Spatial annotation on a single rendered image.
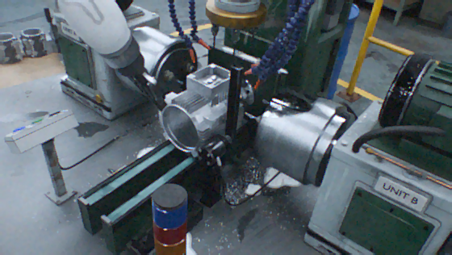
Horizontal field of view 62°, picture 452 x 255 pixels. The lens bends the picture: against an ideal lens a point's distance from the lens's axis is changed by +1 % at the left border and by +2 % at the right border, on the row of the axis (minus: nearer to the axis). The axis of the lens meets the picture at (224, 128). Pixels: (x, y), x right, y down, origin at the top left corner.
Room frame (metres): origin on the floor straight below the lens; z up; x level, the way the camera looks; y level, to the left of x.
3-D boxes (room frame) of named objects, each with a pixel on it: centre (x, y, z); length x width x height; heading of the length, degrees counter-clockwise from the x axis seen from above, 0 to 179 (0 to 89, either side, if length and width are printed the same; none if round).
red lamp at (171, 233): (0.43, 0.08, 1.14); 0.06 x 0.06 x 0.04
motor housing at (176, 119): (0.97, 0.07, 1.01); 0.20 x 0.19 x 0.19; 144
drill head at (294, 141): (0.86, -0.25, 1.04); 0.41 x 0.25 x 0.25; 55
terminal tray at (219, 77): (1.00, 0.05, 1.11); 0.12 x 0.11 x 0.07; 144
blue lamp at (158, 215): (0.43, 0.08, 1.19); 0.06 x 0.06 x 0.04
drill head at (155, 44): (1.25, 0.31, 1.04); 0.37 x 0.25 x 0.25; 55
